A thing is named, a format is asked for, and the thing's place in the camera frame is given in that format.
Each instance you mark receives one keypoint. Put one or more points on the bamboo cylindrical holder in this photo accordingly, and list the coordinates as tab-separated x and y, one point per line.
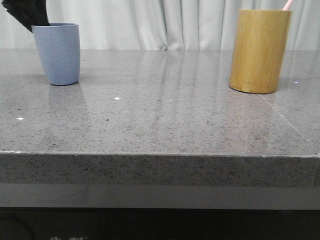
259	47

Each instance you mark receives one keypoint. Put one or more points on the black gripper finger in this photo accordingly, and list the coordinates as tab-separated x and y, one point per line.
28	12

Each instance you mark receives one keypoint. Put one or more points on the grey cabinet under counter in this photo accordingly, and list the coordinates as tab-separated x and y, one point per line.
157	212

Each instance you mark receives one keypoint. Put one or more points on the pink chopstick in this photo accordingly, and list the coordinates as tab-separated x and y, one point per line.
287	5

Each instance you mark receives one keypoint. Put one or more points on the blue plastic cup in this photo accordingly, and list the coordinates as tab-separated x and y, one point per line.
58	47

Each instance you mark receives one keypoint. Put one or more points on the white curtain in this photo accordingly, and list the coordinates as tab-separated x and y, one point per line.
163	24

